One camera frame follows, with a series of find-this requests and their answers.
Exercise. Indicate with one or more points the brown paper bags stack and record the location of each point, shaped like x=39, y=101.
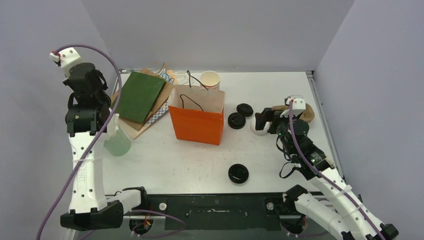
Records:
x=135, y=129

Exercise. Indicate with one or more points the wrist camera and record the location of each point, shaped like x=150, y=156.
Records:
x=296, y=106
x=66, y=59

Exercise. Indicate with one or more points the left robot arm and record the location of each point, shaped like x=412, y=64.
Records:
x=86, y=125

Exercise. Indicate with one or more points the green paper bag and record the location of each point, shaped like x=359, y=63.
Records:
x=138, y=96

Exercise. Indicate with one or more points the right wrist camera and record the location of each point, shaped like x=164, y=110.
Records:
x=296, y=106

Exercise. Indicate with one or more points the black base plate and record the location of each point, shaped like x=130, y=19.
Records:
x=228, y=211

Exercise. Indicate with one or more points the loose black lid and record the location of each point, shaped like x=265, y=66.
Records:
x=236, y=121
x=238, y=173

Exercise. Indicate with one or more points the checkered paper bag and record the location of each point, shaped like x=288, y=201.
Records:
x=161, y=111

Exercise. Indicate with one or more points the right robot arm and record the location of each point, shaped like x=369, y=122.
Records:
x=349, y=219

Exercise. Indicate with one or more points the stack of pulp cup carriers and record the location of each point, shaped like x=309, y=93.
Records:
x=308, y=115

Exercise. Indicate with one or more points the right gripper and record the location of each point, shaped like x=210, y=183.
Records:
x=271, y=121

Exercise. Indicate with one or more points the green cup holder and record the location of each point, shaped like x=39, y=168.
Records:
x=116, y=142

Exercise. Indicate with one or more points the orange paper bag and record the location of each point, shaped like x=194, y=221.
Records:
x=197, y=112

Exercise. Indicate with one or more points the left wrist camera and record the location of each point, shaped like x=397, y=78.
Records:
x=66, y=59

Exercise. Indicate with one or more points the stack of paper cups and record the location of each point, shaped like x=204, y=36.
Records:
x=210, y=79

